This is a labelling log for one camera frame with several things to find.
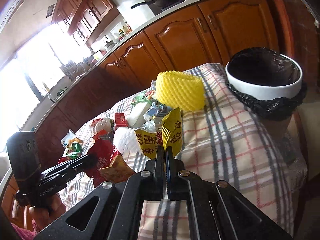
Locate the orange chip bag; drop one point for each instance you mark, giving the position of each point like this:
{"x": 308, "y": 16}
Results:
{"x": 118, "y": 171}

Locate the white crumpled paper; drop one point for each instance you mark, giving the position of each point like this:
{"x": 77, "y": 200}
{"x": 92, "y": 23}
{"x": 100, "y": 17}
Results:
{"x": 135, "y": 118}

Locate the person's left hand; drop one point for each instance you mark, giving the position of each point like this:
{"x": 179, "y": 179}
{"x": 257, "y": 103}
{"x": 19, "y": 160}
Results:
{"x": 45, "y": 216}

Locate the black right gripper jaws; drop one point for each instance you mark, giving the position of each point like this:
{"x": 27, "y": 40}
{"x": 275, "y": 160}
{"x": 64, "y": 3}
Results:
{"x": 80, "y": 164}

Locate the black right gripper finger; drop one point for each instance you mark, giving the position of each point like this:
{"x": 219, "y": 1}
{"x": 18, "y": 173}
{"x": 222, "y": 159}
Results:
{"x": 154, "y": 184}

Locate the blue crumpled wrapper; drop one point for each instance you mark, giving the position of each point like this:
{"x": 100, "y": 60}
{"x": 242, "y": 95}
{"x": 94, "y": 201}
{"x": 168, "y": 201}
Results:
{"x": 154, "y": 115}

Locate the black camera box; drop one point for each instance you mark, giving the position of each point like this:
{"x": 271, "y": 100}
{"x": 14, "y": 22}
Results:
{"x": 23, "y": 155}

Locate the lower wooden kitchen cabinets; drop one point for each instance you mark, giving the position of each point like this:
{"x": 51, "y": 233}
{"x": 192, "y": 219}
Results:
{"x": 211, "y": 31}

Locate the small red packet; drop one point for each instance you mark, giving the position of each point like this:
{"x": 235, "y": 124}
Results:
{"x": 119, "y": 121}

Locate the green yellow wrapper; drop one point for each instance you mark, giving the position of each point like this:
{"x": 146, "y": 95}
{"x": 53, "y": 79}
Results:
{"x": 72, "y": 145}

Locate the white plastic bag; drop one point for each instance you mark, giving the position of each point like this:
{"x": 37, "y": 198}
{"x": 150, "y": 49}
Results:
{"x": 97, "y": 125}

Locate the red snack bag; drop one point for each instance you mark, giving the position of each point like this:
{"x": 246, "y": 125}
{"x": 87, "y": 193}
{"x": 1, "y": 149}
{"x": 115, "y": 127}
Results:
{"x": 101, "y": 155}

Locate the yellow foam fruit net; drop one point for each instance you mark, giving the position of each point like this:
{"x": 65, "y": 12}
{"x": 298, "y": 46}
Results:
{"x": 179, "y": 90}

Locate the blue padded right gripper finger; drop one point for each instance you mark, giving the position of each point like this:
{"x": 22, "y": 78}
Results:
{"x": 175, "y": 185}

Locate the upper wooden wall cabinets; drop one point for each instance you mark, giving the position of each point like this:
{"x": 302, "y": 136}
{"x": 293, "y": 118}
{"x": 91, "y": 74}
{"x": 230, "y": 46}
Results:
{"x": 87, "y": 18}

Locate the green snack wrapper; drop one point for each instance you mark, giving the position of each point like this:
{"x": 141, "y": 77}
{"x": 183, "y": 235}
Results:
{"x": 144, "y": 96}

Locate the yellow printed snack wrapper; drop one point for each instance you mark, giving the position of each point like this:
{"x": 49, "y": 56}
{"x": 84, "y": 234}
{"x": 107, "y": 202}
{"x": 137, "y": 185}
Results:
{"x": 170, "y": 135}

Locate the plaid tablecloth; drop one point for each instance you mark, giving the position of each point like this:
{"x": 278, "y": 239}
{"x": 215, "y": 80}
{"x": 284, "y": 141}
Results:
{"x": 225, "y": 140}

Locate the pink sleeve forearm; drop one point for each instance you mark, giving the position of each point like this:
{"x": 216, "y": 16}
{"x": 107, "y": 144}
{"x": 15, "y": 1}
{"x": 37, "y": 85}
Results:
{"x": 26, "y": 234}

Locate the white trash bin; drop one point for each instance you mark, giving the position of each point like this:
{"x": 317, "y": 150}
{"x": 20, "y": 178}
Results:
{"x": 265, "y": 77}

